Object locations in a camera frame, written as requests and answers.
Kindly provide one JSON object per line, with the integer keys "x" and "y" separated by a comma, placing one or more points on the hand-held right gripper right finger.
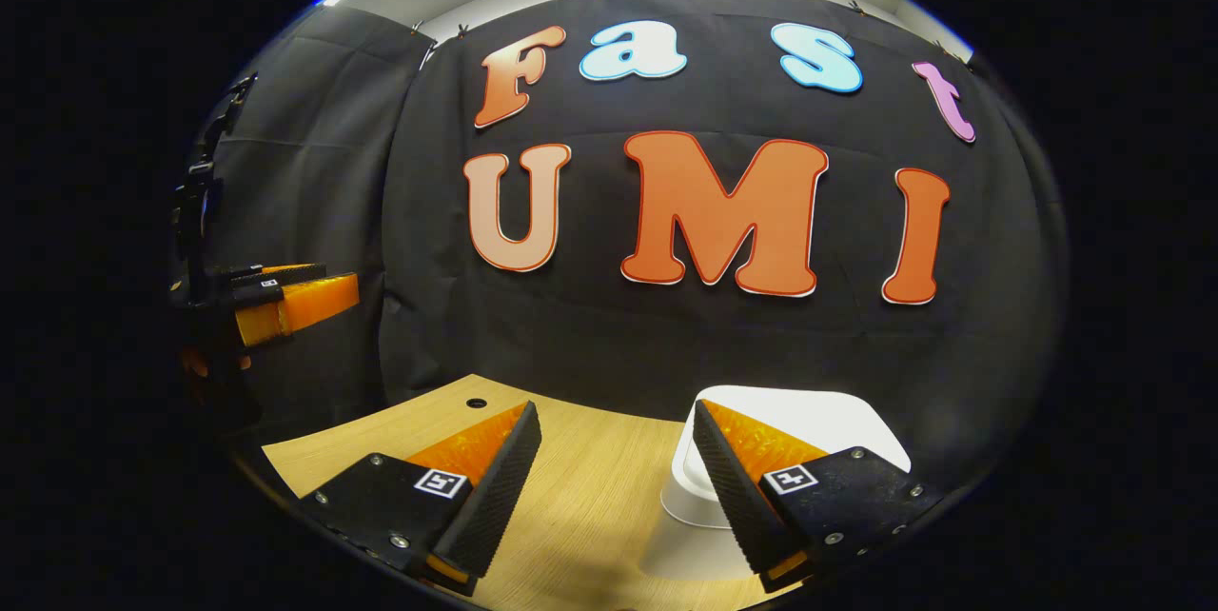
{"x": 742, "y": 497}

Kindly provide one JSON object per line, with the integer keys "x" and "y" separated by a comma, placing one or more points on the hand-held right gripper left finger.
{"x": 495, "y": 497}

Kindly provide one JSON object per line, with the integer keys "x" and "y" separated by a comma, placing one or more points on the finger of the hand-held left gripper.
{"x": 304, "y": 305}
{"x": 276, "y": 274}

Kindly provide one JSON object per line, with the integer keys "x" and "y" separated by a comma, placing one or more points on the white desktop garbage bin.
{"x": 837, "y": 421}

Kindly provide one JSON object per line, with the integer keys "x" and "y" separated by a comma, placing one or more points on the black backdrop cloth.
{"x": 666, "y": 344}

